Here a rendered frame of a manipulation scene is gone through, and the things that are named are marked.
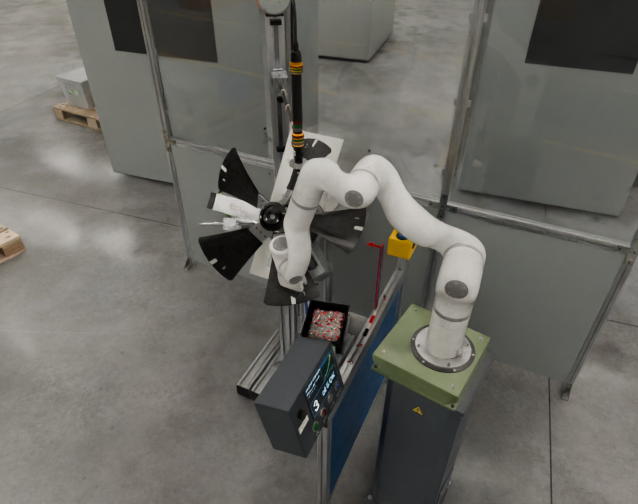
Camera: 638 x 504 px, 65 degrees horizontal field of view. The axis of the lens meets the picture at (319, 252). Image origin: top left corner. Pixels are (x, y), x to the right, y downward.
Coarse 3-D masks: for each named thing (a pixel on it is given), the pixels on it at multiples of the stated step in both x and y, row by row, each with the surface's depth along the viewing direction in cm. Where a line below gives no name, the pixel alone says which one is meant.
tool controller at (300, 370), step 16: (288, 352) 142; (304, 352) 141; (320, 352) 139; (288, 368) 137; (304, 368) 135; (320, 368) 137; (336, 368) 146; (272, 384) 133; (288, 384) 132; (304, 384) 131; (320, 384) 138; (256, 400) 130; (272, 400) 128; (288, 400) 127; (304, 400) 131; (336, 400) 147; (272, 416) 129; (288, 416) 125; (304, 416) 129; (320, 416) 139; (272, 432) 133; (288, 432) 130; (304, 432) 132; (288, 448) 135; (304, 448) 132
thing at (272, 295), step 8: (272, 264) 198; (272, 272) 197; (272, 280) 197; (312, 280) 202; (272, 288) 197; (280, 288) 197; (312, 288) 201; (272, 296) 196; (280, 296) 197; (288, 296) 198; (312, 296) 200; (272, 304) 196; (280, 304) 197; (288, 304) 197
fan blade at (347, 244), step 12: (324, 216) 200; (336, 216) 199; (348, 216) 198; (312, 228) 195; (324, 228) 194; (336, 228) 194; (348, 228) 193; (336, 240) 191; (348, 240) 190; (348, 252) 188
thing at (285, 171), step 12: (288, 144) 229; (336, 144) 222; (288, 156) 229; (336, 156) 221; (288, 168) 228; (276, 180) 230; (288, 180) 228; (276, 192) 229; (324, 192) 222; (324, 204) 222; (264, 252) 229; (252, 264) 230; (264, 264) 228; (264, 276) 228
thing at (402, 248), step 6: (396, 234) 214; (390, 240) 213; (396, 240) 212; (402, 240) 211; (408, 240) 211; (390, 246) 215; (396, 246) 214; (402, 246) 212; (408, 246) 211; (390, 252) 217; (396, 252) 215; (402, 252) 214; (408, 252) 213; (408, 258) 214
